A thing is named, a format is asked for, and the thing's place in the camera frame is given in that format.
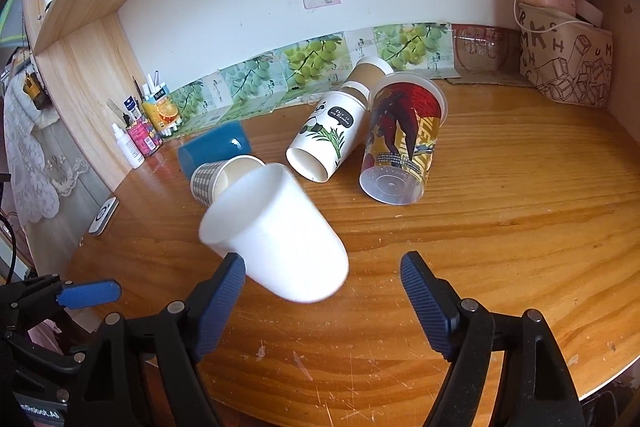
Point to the white flat device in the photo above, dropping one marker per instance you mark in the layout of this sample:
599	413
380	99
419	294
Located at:
103	216

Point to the pink can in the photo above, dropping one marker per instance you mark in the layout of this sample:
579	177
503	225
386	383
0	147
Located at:
145	139

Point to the checkered paper cup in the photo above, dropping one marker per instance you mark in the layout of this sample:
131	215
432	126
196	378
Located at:
207	182

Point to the white lace curtain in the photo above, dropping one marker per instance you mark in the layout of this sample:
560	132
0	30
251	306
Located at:
35	162

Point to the blue cup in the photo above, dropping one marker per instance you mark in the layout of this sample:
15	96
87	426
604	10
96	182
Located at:
212	149

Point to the wooden shelf unit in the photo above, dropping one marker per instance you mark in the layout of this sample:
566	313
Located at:
95	52

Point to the orange print carton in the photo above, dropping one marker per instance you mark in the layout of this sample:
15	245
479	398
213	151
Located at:
161	109

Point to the white panda print cup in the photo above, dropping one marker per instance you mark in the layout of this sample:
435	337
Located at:
327	137

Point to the grape print carton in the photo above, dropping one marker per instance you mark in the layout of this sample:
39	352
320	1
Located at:
412	38
197	102
312	57
250	79

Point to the yellow hanging toy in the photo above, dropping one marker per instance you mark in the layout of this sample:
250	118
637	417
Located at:
32	92

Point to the bunch of pens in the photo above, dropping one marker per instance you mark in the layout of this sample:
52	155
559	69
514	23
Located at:
150	84

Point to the white squeeze bottle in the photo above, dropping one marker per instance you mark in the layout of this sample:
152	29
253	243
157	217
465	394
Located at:
129	149

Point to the plain white cup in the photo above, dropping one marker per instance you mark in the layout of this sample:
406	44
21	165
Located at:
285	242

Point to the printed canvas tote bag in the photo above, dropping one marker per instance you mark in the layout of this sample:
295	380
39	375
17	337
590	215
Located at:
570	67

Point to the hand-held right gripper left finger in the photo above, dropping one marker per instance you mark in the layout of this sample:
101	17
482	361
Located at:
218	307

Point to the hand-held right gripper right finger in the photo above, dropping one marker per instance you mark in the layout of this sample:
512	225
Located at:
425	307

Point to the blue and white tube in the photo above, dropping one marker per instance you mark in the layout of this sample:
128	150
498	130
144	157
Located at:
132	109

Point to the clear printed plastic cup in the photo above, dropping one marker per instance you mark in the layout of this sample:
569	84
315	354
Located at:
402	142

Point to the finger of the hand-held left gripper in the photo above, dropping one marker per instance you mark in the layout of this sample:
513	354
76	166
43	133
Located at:
90	294

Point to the brown paper cup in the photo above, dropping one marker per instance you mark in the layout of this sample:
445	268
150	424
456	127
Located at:
367	74

